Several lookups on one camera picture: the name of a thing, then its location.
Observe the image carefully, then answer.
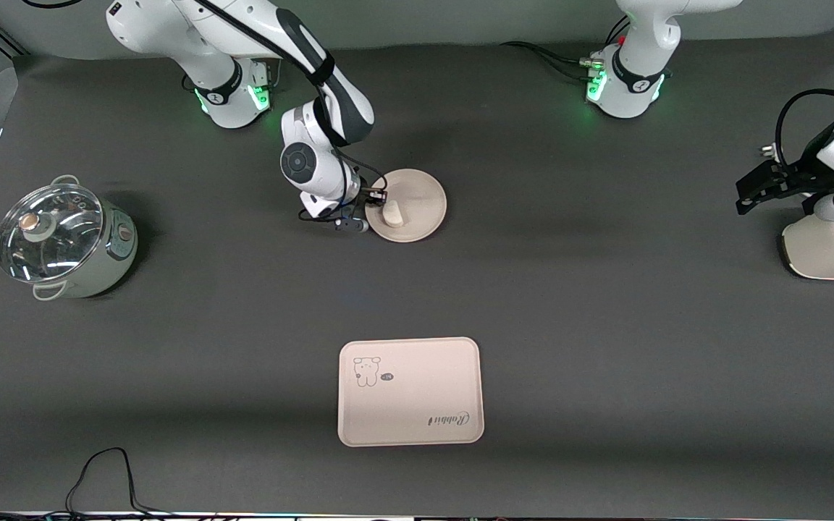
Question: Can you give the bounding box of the round cream plate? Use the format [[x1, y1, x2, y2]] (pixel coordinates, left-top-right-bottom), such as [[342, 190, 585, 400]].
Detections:
[[365, 169, 448, 243]]

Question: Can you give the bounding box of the cream tray with rabbit print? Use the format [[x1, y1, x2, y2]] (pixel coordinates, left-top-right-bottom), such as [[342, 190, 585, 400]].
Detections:
[[337, 336, 485, 448]]

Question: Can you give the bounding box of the cream white toaster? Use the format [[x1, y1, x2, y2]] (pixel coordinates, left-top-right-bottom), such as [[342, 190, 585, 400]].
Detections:
[[779, 213, 834, 281]]

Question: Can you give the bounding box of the pale green electric pot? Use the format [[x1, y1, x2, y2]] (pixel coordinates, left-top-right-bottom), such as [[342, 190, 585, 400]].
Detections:
[[0, 174, 139, 301]]

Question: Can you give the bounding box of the glass pot lid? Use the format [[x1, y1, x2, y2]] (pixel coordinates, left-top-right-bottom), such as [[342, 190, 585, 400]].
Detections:
[[0, 183, 105, 283]]

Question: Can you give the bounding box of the black left arm base cable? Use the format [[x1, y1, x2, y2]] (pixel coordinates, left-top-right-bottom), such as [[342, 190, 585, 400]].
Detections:
[[499, 16, 631, 82]]

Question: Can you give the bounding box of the thin black looped cable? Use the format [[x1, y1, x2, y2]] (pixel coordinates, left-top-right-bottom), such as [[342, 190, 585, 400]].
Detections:
[[64, 446, 193, 520]]

